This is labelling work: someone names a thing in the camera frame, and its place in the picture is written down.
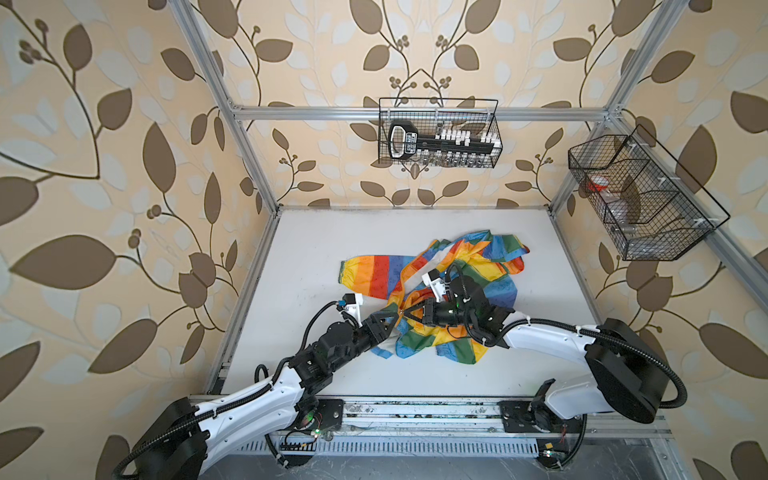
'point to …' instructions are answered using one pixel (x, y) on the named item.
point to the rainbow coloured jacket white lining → (496, 260)
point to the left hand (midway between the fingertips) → (399, 318)
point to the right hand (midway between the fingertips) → (404, 316)
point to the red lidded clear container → (597, 183)
